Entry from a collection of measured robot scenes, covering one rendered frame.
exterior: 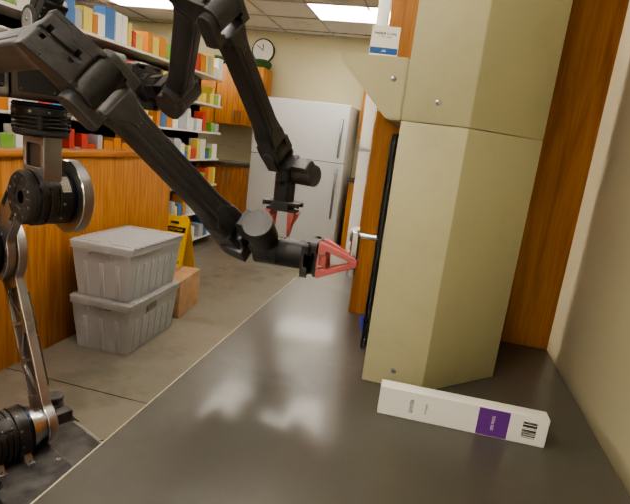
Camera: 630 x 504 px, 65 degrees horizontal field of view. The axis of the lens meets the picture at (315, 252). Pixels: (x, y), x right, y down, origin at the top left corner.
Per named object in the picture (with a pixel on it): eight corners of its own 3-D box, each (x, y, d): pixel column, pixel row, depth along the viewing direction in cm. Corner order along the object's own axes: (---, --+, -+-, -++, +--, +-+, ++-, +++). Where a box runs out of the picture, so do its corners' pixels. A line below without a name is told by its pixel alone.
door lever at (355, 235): (371, 282, 93) (373, 278, 96) (379, 232, 91) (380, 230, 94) (343, 276, 94) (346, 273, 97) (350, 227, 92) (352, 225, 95)
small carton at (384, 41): (394, 68, 93) (399, 33, 92) (395, 63, 88) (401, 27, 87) (367, 65, 93) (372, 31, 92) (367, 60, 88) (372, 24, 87)
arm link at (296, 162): (277, 133, 133) (259, 155, 129) (311, 137, 126) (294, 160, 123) (294, 166, 141) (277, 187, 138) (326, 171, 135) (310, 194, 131)
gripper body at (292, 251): (324, 236, 100) (289, 231, 102) (311, 244, 91) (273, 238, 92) (321, 267, 102) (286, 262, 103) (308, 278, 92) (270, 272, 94)
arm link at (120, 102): (97, 51, 79) (51, 97, 75) (113, 46, 75) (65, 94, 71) (250, 223, 107) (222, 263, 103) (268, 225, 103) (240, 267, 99)
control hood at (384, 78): (410, 130, 114) (417, 84, 111) (400, 120, 83) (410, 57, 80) (361, 124, 116) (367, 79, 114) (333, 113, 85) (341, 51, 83)
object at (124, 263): (182, 281, 339) (185, 233, 332) (130, 306, 281) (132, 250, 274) (127, 270, 347) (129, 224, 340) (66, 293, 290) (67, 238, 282)
